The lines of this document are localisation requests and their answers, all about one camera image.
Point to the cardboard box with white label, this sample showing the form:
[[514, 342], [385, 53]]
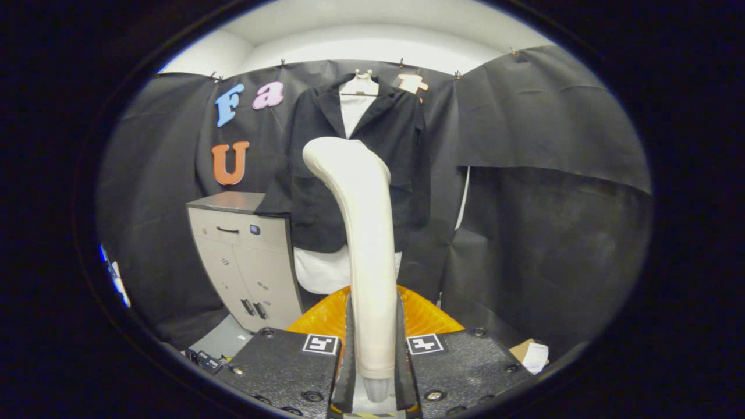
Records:
[[524, 349]]

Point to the black blazer jacket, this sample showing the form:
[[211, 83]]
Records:
[[320, 203]]

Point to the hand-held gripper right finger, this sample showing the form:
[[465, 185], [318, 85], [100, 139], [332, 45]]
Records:
[[460, 366]]

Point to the small black device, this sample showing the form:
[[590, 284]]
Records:
[[206, 361]]

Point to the black backdrop cloth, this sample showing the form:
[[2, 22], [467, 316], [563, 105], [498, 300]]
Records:
[[553, 145]]

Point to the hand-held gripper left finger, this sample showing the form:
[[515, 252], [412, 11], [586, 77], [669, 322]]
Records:
[[285, 372]]

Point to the grey cabinet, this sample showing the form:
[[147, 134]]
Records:
[[250, 273]]

